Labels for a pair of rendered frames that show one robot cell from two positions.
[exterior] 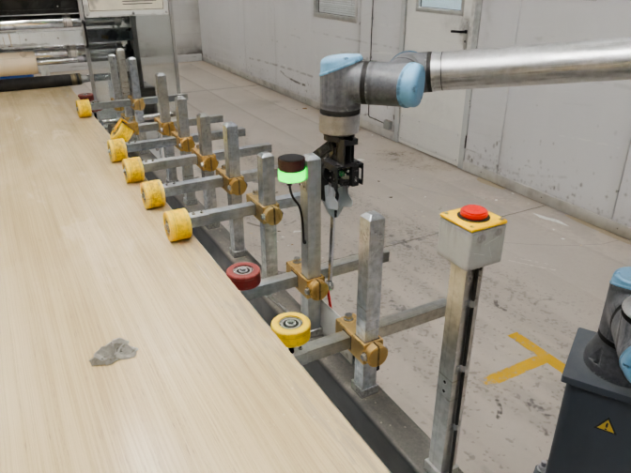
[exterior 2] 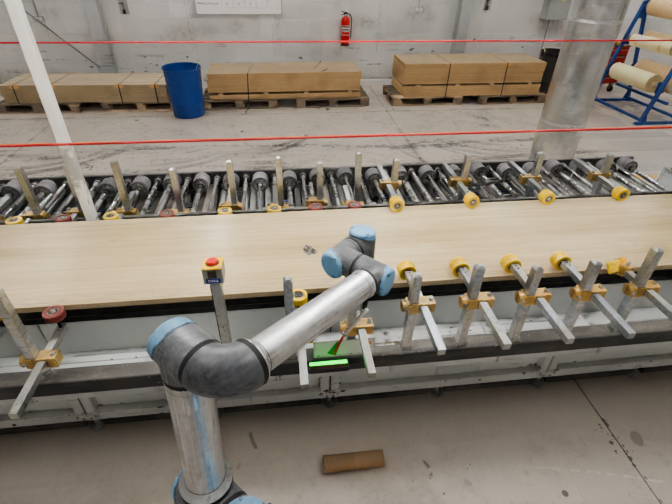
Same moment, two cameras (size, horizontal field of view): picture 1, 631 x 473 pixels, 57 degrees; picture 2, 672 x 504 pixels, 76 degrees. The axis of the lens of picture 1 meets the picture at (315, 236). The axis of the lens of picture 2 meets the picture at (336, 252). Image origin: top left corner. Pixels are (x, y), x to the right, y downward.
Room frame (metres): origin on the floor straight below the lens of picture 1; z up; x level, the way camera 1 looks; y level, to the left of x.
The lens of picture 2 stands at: (1.62, -1.20, 2.13)
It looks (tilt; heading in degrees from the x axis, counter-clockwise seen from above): 35 degrees down; 111
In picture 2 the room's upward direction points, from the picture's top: 1 degrees clockwise
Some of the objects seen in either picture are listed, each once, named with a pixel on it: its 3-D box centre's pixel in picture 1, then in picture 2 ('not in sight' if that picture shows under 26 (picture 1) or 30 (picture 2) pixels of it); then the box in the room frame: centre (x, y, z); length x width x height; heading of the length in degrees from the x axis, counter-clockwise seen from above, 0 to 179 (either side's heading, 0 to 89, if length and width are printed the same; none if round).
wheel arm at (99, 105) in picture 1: (136, 100); not in sight; (2.81, 0.86, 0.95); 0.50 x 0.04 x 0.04; 119
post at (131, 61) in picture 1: (138, 108); not in sight; (2.77, 0.85, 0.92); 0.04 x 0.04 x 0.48; 29
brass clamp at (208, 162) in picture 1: (204, 159); (532, 296); (1.91, 0.38, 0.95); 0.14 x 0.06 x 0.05; 29
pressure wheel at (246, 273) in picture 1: (244, 289); not in sight; (1.19, 0.17, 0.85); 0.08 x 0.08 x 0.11
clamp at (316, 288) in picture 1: (305, 280); (356, 326); (1.25, 0.02, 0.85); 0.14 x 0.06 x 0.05; 29
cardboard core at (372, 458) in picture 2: not in sight; (353, 460); (1.32, -0.10, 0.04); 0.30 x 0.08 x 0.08; 29
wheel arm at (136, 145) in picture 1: (183, 139); (592, 292); (2.15, 0.50, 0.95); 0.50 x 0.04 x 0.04; 119
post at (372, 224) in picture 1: (367, 318); (290, 324); (1.01, -0.11, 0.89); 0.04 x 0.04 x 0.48; 29
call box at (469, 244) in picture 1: (470, 239); (213, 271); (0.79, -0.23, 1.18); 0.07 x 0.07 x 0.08; 29
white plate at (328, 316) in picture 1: (325, 319); (344, 347); (1.22, -0.03, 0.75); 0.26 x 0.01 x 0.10; 29
